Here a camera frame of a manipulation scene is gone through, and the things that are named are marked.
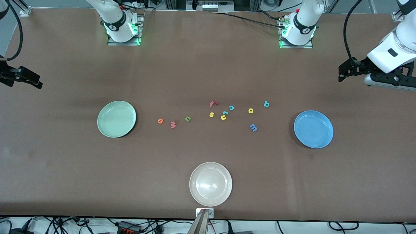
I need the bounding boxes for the short black table cable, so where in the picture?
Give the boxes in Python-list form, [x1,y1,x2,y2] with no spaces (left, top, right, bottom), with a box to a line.
[257,10,285,21]

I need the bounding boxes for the long black table cable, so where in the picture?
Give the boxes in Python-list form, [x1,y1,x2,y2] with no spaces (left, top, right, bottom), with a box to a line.
[211,12,287,29]

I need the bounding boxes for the blue plate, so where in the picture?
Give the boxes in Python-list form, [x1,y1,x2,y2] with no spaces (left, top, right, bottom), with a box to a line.
[293,110,334,149]

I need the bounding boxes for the looped black floor cable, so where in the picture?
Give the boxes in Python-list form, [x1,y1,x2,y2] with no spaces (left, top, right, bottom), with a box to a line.
[328,221,359,231]

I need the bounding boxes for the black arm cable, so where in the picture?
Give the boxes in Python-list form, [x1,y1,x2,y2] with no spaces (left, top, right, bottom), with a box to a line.
[344,0,363,62]
[0,0,23,62]

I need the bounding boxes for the pale green plate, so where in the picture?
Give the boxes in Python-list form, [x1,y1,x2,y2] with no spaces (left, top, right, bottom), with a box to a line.
[97,100,137,138]

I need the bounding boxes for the black orange power strip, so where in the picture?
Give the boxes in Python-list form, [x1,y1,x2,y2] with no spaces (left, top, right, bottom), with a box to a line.
[116,220,142,234]

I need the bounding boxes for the grey connector box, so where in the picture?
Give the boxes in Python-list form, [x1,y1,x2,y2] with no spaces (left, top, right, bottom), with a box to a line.
[195,0,234,13]

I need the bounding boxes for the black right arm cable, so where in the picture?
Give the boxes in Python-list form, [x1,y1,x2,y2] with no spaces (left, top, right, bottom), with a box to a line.
[0,0,23,62]

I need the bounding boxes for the aluminium camera mount beam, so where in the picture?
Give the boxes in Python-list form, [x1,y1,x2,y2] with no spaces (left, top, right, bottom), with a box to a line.
[188,210,210,234]

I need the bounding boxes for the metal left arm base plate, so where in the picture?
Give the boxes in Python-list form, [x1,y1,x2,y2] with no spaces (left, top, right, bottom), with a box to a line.
[279,16,313,49]

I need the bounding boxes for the beige plate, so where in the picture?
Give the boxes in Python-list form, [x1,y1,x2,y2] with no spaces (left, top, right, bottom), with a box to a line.
[189,162,233,207]

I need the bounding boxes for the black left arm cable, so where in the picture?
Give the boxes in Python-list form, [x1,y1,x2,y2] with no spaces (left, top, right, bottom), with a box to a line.
[344,0,363,62]

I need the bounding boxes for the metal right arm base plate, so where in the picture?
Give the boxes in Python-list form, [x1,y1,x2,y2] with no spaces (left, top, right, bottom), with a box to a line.
[107,13,144,46]

